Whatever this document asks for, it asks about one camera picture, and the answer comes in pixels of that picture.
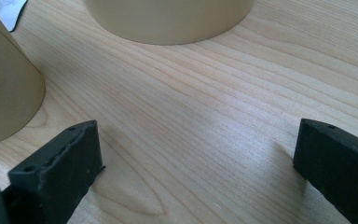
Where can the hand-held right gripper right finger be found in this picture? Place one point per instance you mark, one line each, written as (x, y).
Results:
(338, 161)

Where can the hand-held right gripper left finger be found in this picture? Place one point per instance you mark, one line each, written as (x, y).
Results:
(65, 165)

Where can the shiny sheet with dark edge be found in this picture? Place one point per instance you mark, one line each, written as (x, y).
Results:
(7, 11)

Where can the beige round container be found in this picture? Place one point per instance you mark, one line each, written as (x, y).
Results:
(6, 90)
(171, 18)

